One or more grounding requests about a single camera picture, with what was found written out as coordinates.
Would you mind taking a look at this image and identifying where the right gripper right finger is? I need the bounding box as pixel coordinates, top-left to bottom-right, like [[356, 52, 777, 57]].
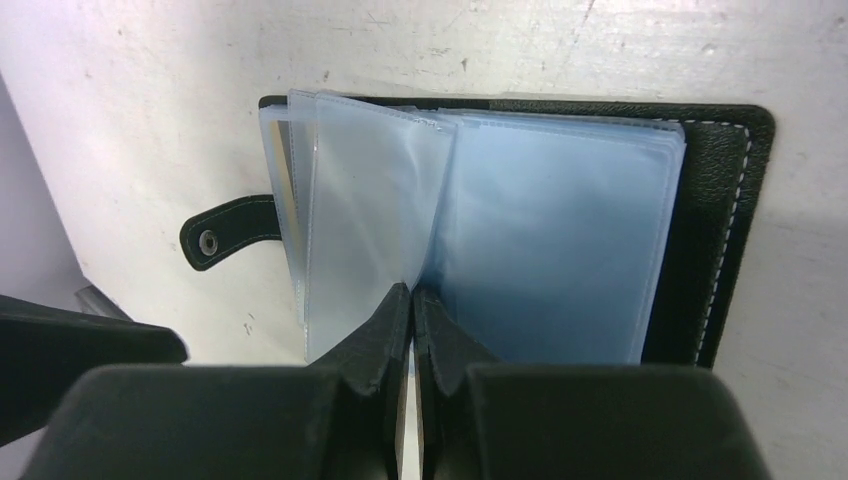
[[412, 289, 770, 479]]

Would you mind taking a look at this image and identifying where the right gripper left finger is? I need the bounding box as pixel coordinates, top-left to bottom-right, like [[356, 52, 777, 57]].
[[23, 283, 412, 479]]

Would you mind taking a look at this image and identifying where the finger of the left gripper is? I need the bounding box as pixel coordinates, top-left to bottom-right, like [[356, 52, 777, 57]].
[[1, 296, 188, 446]]

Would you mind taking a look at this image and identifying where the black leather card holder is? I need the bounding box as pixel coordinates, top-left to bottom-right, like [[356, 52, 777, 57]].
[[179, 90, 776, 368]]

